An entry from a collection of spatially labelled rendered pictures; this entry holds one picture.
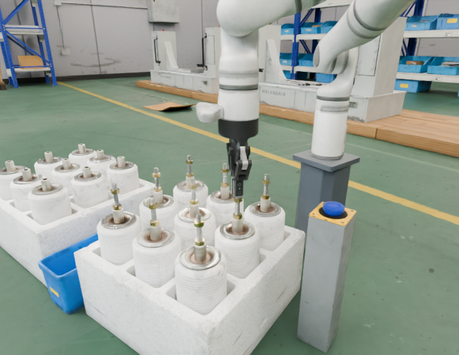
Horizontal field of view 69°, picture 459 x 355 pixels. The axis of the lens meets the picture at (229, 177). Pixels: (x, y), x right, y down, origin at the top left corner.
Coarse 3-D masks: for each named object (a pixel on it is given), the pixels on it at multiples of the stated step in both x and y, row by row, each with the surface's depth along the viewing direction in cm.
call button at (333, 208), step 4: (324, 204) 63; (328, 204) 63; (332, 204) 63; (336, 204) 63; (340, 204) 63; (324, 208) 63; (328, 208) 62; (332, 208) 62; (336, 208) 62; (340, 208) 62; (344, 208) 62; (328, 212) 62; (332, 212) 62; (336, 212) 61; (340, 212) 62
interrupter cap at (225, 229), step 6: (228, 222) 72; (246, 222) 72; (222, 228) 70; (228, 228) 70; (246, 228) 70; (252, 228) 70; (222, 234) 68; (228, 234) 68; (234, 234) 68; (240, 234) 68; (246, 234) 68; (252, 234) 68
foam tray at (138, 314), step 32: (96, 256) 73; (288, 256) 77; (96, 288) 73; (128, 288) 64; (160, 288) 64; (256, 288) 65; (288, 288) 82; (96, 320) 79; (128, 320) 69; (160, 320) 61; (192, 320) 56; (224, 320) 57; (256, 320) 69; (160, 352) 65; (192, 352) 58; (224, 352) 60
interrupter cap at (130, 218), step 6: (108, 216) 75; (126, 216) 75; (132, 216) 75; (102, 222) 72; (108, 222) 73; (126, 222) 73; (132, 222) 72; (108, 228) 70; (114, 228) 70; (120, 228) 70
